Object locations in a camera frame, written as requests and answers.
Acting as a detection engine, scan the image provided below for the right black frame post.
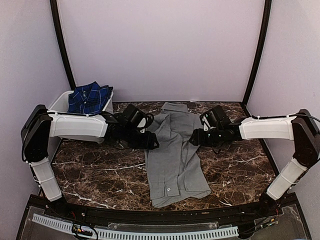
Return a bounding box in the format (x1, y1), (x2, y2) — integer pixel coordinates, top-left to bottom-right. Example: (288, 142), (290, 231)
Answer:
(241, 0), (272, 111)

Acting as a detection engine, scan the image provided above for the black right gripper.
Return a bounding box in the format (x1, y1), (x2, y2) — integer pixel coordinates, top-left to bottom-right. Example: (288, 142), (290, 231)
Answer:
(189, 126), (224, 148)

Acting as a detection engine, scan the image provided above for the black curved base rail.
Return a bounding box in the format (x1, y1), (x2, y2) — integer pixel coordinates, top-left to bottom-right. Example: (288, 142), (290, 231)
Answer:
(24, 193), (300, 228)

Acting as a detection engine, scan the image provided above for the left black frame post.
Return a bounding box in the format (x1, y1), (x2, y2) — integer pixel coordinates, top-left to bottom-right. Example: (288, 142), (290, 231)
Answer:
(49, 0), (76, 90)

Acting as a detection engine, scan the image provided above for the grey long sleeve shirt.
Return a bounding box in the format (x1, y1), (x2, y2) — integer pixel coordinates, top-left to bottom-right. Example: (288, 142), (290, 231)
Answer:
(145, 102), (211, 208)

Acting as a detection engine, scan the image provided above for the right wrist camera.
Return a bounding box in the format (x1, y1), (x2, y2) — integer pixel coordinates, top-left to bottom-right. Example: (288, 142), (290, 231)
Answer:
(199, 105), (227, 131)

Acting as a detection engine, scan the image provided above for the blue plaid shirt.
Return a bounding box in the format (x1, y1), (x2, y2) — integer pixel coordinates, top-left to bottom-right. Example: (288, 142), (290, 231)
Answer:
(67, 81), (113, 115)

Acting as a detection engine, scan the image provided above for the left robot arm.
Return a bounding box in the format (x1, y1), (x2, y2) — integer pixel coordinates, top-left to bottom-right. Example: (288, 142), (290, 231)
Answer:
(20, 104), (160, 218)

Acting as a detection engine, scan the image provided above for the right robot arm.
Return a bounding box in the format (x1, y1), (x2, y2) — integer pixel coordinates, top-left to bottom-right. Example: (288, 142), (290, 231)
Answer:
(189, 106), (320, 217)

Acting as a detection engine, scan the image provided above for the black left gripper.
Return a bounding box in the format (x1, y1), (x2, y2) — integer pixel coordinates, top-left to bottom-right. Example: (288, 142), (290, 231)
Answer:
(121, 124), (159, 149)

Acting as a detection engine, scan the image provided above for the black frame post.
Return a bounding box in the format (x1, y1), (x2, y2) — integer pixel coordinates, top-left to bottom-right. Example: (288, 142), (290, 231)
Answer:
(49, 0), (76, 90)
(241, 0), (272, 111)

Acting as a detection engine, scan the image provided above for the white plastic bin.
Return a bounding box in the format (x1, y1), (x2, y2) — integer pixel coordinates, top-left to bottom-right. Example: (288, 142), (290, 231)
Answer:
(47, 90), (114, 144)

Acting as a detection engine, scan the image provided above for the white slotted cable duct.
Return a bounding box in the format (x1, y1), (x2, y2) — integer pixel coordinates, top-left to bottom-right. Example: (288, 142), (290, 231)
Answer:
(32, 213), (239, 240)

